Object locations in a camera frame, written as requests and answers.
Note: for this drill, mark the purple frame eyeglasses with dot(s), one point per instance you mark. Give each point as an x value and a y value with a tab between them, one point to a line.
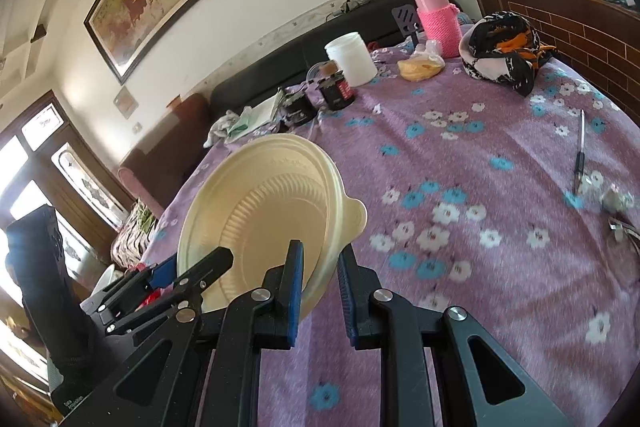
623	230

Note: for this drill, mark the black orange patterned hat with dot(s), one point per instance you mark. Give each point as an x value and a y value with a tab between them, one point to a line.
504	48

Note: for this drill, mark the black battery box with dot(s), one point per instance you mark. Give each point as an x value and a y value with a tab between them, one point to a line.
296	108

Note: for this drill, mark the black sofa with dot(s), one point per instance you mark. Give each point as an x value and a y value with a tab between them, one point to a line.
290	63

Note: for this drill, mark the silver ballpoint pen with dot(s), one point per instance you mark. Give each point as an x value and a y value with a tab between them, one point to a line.
580	156

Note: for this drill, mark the white paper notebook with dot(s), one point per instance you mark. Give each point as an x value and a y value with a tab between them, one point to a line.
252	118

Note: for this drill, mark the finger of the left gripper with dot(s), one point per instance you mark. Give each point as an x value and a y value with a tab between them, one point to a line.
186	286
125	295

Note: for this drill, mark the large red glass plate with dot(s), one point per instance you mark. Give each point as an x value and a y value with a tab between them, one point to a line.
155	290

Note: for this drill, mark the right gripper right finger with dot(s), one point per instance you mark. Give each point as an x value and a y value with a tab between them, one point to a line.
437	368

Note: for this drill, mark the white deep foam bowl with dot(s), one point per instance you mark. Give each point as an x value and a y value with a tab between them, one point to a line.
109	275

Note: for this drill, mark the black red jar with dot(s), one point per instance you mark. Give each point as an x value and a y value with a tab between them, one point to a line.
334	87

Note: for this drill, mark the pink knitted thermos bottle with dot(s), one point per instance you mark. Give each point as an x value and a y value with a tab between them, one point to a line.
439	19

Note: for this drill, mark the patterned bed blanket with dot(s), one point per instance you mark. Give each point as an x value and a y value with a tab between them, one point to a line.
134	237

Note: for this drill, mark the bread in plastic bag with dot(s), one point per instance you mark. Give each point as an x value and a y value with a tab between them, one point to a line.
425	62

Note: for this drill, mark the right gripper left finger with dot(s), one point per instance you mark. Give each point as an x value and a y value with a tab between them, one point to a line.
228	343

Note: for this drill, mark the white crumpled cloth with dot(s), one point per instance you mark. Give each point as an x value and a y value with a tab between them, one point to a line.
228	127

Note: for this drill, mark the brown armchair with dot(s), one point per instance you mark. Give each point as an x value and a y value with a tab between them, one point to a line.
160	163

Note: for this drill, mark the purple floral tablecloth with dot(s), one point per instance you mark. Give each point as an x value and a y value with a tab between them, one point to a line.
468	186

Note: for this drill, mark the wooden glass door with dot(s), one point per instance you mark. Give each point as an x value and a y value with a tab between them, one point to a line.
44	161

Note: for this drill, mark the cream bowl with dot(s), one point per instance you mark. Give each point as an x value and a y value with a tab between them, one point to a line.
261	197

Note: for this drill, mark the small wall plaque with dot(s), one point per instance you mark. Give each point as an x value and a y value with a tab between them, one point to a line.
125	103

